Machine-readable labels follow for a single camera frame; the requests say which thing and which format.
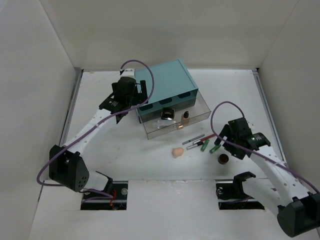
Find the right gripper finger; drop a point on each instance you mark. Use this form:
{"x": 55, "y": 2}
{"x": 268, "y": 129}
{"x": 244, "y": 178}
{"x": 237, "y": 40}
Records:
{"x": 224, "y": 133}
{"x": 220, "y": 140}

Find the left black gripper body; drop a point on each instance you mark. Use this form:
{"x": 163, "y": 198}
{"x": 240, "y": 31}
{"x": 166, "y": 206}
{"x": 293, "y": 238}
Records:
{"x": 137, "y": 92}

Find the red lip pencil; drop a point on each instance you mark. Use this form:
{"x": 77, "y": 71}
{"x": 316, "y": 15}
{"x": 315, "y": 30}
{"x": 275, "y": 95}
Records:
{"x": 204, "y": 138}

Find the green lipstick tube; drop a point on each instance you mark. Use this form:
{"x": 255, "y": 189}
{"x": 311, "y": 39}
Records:
{"x": 215, "y": 148}

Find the grey patterned eyeliner pencil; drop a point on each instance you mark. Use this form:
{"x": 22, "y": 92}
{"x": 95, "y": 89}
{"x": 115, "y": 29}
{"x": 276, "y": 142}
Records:
{"x": 193, "y": 139}

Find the round dark powder jar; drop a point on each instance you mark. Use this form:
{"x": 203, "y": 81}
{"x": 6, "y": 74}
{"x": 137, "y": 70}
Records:
{"x": 223, "y": 159}

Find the beige makeup sponge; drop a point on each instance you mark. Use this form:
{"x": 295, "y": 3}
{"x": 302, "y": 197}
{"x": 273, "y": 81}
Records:
{"x": 177, "y": 152}

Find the clear drawer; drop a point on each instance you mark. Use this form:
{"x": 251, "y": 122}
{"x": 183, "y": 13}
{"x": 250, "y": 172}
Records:
{"x": 197, "y": 113}

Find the black gold compact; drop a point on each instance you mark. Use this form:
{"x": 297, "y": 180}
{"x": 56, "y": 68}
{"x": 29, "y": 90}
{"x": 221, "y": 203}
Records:
{"x": 167, "y": 113}

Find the clear plastic bottle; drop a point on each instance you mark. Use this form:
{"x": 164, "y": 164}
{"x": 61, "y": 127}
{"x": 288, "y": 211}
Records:
{"x": 159, "y": 124}

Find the black clear mascara tube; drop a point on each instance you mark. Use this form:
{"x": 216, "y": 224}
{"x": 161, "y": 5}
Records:
{"x": 194, "y": 146}

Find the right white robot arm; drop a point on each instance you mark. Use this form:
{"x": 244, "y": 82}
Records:
{"x": 296, "y": 209}

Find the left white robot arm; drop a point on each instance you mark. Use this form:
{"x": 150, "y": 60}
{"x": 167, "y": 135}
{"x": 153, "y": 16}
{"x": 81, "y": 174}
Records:
{"x": 67, "y": 163}

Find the teal drawer box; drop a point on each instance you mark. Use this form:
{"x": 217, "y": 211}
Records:
{"x": 174, "y": 88}

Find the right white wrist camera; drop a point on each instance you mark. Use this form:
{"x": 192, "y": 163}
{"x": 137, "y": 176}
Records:
{"x": 251, "y": 125}

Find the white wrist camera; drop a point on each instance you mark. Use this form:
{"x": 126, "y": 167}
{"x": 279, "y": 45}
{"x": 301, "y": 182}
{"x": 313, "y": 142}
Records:
{"x": 251, "y": 125}
{"x": 128, "y": 72}

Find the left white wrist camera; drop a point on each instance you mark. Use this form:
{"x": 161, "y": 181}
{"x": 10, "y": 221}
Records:
{"x": 128, "y": 72}

